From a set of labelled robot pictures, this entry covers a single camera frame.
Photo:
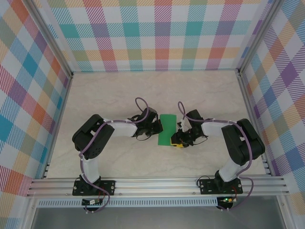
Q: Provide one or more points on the green paper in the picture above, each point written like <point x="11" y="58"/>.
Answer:
<point x="166" y="128"/>

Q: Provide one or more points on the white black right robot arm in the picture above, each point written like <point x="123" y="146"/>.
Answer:
<point x="245" y="143"/>

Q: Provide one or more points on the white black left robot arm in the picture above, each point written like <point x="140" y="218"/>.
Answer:
<point x="91" y="169"/>

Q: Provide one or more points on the circuit board with yellow tape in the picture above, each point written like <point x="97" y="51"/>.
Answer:
<point x="227" y="200"/>

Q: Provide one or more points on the grey metal panel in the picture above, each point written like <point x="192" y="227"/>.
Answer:
<point x="166" y="218"/>

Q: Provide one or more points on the black circuit board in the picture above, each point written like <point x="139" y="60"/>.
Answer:
<point x="89" y="202"/>

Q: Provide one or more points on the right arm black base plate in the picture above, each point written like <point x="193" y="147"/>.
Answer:
<point x="207" y="187"/>

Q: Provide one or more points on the long aluminium base rail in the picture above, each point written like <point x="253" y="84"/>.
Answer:
<point x="155" y="187"/>

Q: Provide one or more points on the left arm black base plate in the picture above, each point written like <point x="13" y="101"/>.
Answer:
<point x="108" y="184"/>

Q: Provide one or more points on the aluminium side rail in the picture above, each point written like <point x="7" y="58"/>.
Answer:
<point x="47" y="168"/>
<point x="267" y="164"/>

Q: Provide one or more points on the aluminium frame post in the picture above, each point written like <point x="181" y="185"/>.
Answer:
<point x="51" y="40"/>
<point x="258" y="35"/>

